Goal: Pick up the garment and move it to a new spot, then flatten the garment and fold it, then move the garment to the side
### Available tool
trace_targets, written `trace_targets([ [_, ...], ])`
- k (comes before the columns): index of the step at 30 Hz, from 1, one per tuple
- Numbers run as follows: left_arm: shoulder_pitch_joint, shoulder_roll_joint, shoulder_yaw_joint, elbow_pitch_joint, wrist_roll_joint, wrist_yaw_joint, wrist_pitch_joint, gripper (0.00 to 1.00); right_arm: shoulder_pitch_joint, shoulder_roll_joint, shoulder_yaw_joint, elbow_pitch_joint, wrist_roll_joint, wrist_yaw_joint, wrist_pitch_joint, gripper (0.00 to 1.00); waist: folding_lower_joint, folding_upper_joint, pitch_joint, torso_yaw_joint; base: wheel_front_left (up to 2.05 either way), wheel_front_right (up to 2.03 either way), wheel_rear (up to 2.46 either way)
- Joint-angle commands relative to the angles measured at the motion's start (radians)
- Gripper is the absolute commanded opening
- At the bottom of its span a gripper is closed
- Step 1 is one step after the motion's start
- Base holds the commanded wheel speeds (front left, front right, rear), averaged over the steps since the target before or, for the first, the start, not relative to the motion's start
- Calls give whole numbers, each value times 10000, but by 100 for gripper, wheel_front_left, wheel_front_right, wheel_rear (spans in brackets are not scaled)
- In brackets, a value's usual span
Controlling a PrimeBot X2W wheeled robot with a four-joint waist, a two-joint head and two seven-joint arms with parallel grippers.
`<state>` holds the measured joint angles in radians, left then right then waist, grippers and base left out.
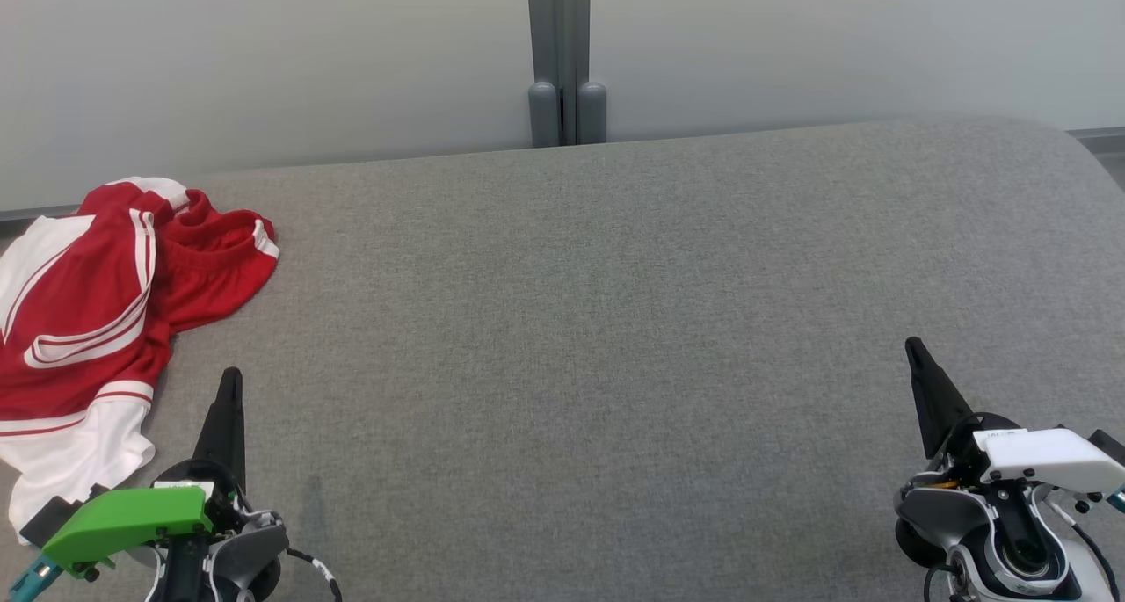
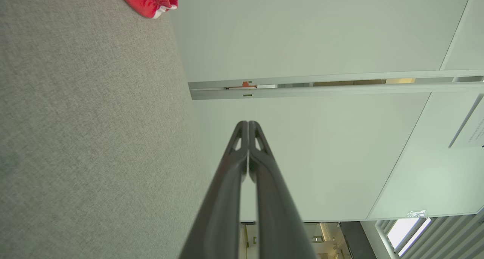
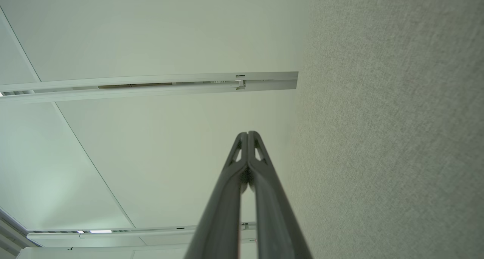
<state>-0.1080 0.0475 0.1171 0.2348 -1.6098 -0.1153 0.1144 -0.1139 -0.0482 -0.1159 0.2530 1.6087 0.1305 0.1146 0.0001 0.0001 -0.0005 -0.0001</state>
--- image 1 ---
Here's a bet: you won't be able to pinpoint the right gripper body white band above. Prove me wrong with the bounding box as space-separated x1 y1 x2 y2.
923 413 1125 497

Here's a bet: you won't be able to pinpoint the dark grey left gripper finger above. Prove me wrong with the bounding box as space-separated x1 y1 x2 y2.
193 367 247 489

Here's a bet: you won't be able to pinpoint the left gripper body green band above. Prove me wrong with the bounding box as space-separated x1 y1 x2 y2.
42 460 243 581

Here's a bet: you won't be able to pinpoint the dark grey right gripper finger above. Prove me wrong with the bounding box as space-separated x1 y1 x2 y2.
905 337 975 461

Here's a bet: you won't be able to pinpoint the red shorts with white stripes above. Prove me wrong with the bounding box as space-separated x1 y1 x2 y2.
79 178 280 335

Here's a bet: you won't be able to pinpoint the red white basketball jersey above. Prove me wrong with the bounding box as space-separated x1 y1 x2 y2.
0 208 177 546

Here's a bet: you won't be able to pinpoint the black cable with teal plug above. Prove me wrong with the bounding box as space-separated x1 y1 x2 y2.
7 555 64 602
1068 486 1125 602

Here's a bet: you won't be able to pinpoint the black white banded thin cable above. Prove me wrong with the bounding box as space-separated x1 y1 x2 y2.
286 545 344 602

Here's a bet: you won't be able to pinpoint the grey partition post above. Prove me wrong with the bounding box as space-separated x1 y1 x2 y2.
526 0 609 149

